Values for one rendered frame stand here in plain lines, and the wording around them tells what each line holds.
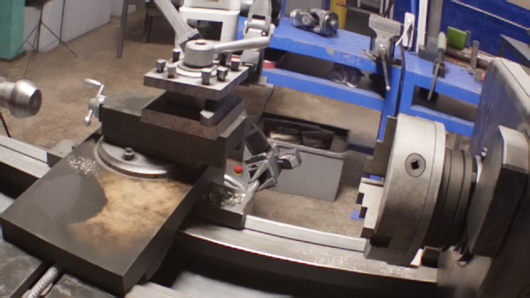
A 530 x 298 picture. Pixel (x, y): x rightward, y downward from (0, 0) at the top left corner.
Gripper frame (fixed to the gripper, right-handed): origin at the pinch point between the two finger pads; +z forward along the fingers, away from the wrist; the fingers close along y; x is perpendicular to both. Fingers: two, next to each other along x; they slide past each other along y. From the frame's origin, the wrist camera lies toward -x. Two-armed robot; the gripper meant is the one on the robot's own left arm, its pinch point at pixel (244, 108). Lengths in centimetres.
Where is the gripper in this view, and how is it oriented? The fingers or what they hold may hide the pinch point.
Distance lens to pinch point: 159.1
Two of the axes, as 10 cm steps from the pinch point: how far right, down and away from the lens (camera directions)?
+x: 0.3, 1.0, 9.9
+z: -1.6, 9.8, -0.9
